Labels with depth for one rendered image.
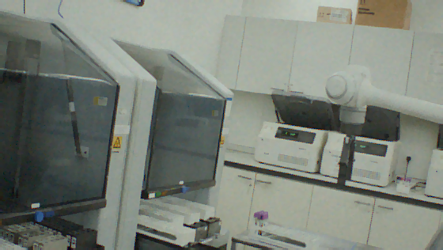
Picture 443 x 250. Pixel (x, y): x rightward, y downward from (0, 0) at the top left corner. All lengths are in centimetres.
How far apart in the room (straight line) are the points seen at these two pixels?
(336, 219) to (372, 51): 144
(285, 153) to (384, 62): 112
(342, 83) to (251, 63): 313
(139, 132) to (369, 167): 251
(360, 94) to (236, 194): 290
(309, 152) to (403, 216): 90
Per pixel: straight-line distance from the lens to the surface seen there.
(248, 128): 505
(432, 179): 405
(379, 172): 409
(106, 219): 188
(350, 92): 163
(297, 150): 422
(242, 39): 478
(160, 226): 205
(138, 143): 194
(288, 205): 428
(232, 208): 447
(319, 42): 453
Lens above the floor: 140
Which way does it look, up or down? 3 degrees down
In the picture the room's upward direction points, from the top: 9 degrees clockwise
